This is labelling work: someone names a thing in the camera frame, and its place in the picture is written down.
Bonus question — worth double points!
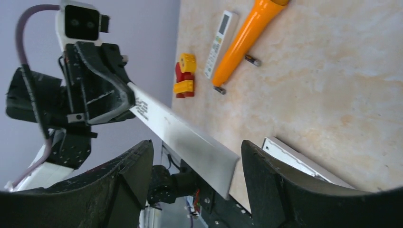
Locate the yellow red toy truck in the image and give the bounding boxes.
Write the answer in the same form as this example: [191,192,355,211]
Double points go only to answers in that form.
[173,53,197,98]

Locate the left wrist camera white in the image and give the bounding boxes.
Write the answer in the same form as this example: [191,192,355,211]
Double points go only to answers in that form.
[56,0,110,51]

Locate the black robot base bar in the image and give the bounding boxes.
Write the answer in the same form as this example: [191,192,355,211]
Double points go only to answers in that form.
[147,143,254,228]

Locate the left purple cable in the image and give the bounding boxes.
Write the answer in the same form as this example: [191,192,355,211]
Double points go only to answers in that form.
[11,4,61,190]

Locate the small white remote control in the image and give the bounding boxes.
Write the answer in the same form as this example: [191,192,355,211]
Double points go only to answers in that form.
[204,10,239,79]

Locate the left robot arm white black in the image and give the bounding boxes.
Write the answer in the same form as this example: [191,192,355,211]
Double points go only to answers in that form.
[5,41,135,192]

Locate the battery near flashlight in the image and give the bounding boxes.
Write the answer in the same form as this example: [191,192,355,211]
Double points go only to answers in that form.
[244,55,261,67]

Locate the battery left on table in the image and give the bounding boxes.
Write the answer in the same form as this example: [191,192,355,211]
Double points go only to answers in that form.
[213,86,226,95]

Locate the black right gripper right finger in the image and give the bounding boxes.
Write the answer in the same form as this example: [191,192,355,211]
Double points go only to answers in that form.
[241,140,403,228]

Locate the long white remote control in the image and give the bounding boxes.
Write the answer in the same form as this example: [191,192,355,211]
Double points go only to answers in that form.
[262,136,354,189]

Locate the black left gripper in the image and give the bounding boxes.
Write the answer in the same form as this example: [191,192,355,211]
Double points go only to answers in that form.
[58,41,135,125]

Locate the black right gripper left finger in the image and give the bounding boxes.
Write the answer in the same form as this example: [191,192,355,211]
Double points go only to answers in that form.
[0,140,154,228]

